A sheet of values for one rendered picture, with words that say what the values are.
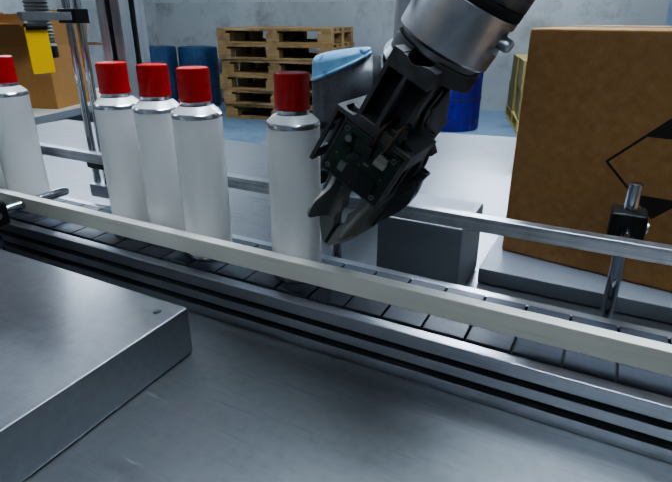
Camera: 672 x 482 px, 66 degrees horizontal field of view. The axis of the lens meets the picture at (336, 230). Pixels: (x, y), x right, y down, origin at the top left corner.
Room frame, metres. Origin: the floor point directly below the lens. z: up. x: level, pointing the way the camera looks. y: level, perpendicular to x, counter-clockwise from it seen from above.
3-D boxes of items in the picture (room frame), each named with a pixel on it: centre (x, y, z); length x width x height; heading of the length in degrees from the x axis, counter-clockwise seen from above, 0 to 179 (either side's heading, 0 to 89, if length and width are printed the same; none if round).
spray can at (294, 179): (0.49, 0.04, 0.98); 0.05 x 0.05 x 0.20
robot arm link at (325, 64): (1.06, -0.02, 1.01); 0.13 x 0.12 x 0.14; 88
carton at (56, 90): (2.33, 1.29, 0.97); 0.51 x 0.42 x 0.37; 169
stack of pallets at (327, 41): (6.51, 0.55, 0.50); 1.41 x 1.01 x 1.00; 72
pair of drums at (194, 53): (7.29, 2.11, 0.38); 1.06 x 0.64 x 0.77; 73
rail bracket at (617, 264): (0.42, -0.26, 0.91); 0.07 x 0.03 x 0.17; 152
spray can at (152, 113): (0.58, 0.20, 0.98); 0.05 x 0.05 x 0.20
